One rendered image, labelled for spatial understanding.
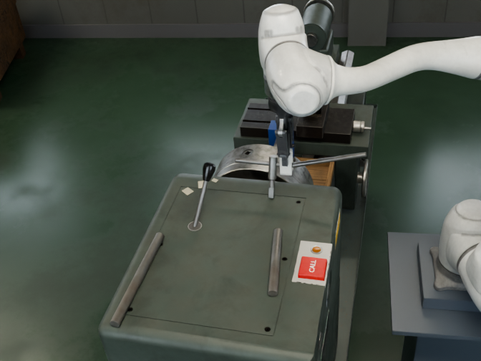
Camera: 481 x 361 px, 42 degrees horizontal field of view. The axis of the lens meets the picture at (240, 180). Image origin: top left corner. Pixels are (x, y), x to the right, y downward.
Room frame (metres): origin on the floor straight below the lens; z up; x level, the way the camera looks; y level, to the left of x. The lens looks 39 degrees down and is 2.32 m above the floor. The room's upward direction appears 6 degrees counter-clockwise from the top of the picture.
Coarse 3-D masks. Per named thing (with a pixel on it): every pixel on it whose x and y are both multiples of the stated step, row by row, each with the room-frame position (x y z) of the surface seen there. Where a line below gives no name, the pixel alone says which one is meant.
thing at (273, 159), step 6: (270, 156) 1.28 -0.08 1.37; (276, 156) 1.28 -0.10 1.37; (270, 162) 1.27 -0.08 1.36; (276, 162) 1.27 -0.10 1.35; (270, 168) 1.26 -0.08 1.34; (276, 168) 1.27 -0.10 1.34; (270, 174) 1.26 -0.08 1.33; (276, 174) 1.26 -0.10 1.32; (270, 180) 1.26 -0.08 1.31; (270, 186) 1.25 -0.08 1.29; (270, 192) 1.25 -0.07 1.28
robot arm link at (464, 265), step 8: (472, 248) 1.22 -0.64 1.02; (480, 248) 1.16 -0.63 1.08; (464, 256) 1.22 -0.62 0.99; (472, 256) 1.16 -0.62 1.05; (480, 256) 1.13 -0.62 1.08; (464, 264) 1.19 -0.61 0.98; (472, 264) 1.14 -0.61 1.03; (480, 264) 1.11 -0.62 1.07; (464, 272) 1.18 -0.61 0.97; (472, 272) 1.13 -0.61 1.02; (480, 272) 1.10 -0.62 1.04; (464, 280) 1.16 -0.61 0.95; (472, 280) 1.12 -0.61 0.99; (480, 280) 1.10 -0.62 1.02; (472, 288) 1.12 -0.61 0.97; (480, 288) 1.09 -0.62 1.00; (472, 296) 1.11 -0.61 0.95; (480, 296) 1.08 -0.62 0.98; (480, 304) 1.07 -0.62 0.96
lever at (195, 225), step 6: (204, 180) 1.21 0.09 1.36; (204, 186) 1.20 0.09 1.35; (204, 192) 1.20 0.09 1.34; (198, 204) 1.19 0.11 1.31; (198, 210) 1.18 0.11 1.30; (198, 216) 1.17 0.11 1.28; (192, 222) 1.18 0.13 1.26; (198, 222) 1.18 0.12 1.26; (192, 228) 1.16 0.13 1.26; (198, 228) 1.15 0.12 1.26
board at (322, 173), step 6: (330, 162) 1.83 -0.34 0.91; (312, 168) 1.83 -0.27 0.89; (318, 168) 1.82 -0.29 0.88; (324, 168) 1.82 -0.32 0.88; (330, 168) 1.79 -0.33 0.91; (312, 174) 1.79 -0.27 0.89; (318, 174) 1.79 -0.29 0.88; (324, 174) 1.79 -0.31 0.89; (330, 174) 1.76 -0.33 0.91; (318, 180) 1.75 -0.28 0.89; (324, 180) 1.75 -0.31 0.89; (330, 180) 1.72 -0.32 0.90
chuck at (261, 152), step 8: (256, 144) 1.52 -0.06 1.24; (232, 152) 1.53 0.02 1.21; (240, 152) 1.50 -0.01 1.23; (256, 152) 1.48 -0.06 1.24; (264, 152) 1.48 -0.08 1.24; (272, 152) 1.48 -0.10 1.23; (224, 160) 1.52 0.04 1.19; (232, 160) 1.48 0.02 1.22; (296, 160) 1.48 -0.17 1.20; (296, 168) 1.45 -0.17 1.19; (304, 168) 1.47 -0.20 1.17; (296, 176) 1.41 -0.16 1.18; (304, 176) 1.44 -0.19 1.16; (312, 184) 1.46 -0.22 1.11
